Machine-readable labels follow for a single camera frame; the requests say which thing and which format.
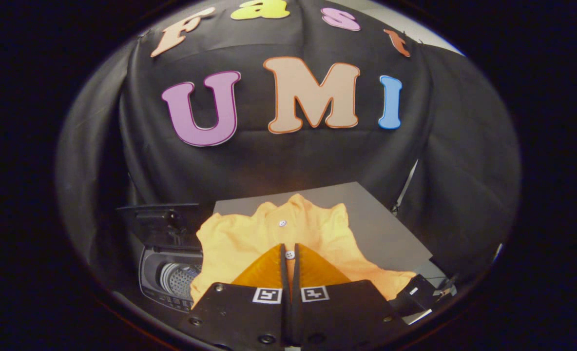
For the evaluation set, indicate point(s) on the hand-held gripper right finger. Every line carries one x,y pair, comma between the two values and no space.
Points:
337,317

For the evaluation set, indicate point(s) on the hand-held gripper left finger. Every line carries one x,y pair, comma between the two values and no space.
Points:
249,321

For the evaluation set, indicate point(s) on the yellow polo shirt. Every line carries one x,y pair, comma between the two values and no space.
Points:
235,243

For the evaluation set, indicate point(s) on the grey washing machine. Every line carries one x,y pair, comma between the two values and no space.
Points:
152,273

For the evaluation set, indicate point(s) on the dark washing machine lid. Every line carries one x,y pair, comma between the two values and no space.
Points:
162,224

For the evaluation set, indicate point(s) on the grey cabinet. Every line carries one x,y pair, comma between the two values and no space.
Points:
386,229

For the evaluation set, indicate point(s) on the black backdrop cloth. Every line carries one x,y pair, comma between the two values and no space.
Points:
288,161

